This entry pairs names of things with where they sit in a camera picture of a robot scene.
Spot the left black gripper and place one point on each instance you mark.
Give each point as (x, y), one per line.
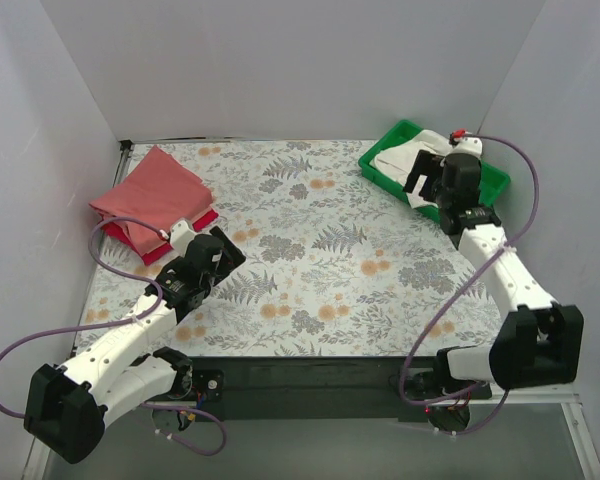
(228, 249)

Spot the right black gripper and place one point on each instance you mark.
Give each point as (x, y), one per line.
(431, 173)

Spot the white t shirt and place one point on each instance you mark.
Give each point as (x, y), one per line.
(396, 162)

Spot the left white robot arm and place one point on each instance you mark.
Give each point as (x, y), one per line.
(70, 406)

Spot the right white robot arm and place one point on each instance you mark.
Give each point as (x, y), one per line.
(539, 339)

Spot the folded red t shirt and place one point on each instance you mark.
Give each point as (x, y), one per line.
(151, 243)

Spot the green plastic tray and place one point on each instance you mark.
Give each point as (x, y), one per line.
(493, 181)

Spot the folded pink t shirt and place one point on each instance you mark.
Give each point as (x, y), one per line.
(159, 191)

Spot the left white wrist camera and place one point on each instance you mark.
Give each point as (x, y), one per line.
(180, 235)

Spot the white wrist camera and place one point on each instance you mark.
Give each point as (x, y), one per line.
(465, 143)
(180, 235)

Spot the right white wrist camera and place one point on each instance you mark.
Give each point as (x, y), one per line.
(465, 143)

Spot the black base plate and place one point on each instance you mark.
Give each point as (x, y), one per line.
(284, 388)

